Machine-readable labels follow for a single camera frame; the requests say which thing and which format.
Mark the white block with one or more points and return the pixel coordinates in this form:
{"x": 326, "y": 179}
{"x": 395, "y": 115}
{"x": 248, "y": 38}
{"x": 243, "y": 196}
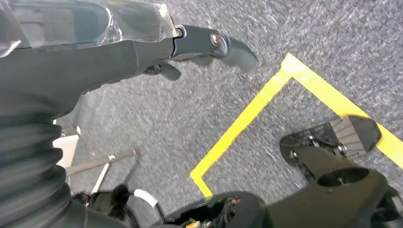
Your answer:
{"x": 64, "y": 151}

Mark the yellow floor tape marking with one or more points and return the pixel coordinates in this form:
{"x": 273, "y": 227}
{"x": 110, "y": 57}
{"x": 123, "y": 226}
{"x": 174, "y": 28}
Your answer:
{"x": 245, "y": 116}

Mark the grey metal rod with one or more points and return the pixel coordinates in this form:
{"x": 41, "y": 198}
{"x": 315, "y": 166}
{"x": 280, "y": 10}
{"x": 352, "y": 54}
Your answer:
{"x": 104, "y": 160}

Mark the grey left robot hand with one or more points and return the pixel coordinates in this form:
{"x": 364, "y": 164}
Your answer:
{"x": 78, "y": 66}

